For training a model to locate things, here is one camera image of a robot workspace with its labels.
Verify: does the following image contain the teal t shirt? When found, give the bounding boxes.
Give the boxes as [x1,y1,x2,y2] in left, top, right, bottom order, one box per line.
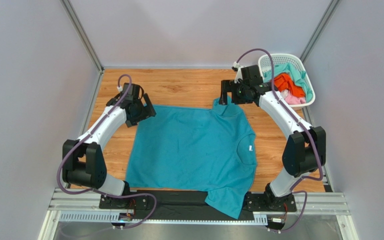
[125,99,257,219]

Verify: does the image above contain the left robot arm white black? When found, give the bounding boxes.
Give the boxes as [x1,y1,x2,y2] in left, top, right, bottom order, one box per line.
[57,83,156,198]

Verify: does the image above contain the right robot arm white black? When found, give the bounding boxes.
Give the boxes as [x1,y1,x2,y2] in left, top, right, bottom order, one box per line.
[219,65,326,198]

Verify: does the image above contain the orange shirt in basket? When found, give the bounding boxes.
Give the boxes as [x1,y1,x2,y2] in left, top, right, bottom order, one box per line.
[274,73,306,97]

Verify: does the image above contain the pink shirt in basket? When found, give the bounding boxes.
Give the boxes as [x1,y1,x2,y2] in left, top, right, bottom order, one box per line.
[281,91,307,105]

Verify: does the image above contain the white plastic laundry basket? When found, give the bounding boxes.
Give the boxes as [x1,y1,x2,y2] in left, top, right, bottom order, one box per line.
[258,53,316,110]

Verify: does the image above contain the light teal shirt in basket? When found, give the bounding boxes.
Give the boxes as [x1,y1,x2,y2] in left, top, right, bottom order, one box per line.
[274,62,314,103]

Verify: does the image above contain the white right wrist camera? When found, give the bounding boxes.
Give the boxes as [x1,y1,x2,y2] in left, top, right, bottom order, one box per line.
[231,61,241,72]

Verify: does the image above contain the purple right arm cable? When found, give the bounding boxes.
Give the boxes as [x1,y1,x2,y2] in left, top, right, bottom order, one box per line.
[235,48,325,233]

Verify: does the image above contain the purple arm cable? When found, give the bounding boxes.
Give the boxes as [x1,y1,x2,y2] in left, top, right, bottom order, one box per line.
[56,74,158,231]
[235,48,325,233]

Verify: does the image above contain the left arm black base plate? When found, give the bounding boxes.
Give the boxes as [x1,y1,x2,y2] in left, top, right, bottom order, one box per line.
[98,195,153,210]

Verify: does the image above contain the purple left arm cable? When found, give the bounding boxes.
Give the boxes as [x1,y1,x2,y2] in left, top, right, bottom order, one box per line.
[56,74,158,231]

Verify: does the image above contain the aluminium front rail frame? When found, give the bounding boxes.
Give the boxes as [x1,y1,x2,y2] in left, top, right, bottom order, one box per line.
[38,189,358,240]

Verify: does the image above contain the left corner aluminium post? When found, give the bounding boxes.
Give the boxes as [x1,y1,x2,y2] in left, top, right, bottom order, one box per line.
[60,0,105,74]

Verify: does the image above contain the corner aluminium post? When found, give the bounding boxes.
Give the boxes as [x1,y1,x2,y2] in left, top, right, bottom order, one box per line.
[60,0,105,74]
[300,0,342,63]

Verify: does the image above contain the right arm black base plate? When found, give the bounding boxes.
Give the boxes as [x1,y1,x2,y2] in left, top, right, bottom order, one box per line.
[242,192,297,213]

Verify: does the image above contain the right corner aluminium post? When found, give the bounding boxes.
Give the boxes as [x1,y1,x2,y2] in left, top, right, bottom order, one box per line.
[300,0,342,63]

